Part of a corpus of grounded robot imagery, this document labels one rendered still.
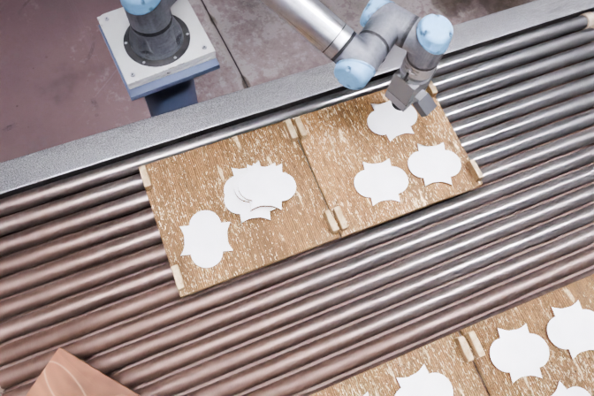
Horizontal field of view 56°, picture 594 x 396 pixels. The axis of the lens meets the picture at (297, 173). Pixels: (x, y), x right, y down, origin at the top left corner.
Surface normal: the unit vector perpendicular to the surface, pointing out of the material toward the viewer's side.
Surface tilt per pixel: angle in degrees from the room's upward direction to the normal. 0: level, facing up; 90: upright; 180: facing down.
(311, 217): 0
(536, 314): 0
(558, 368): 0
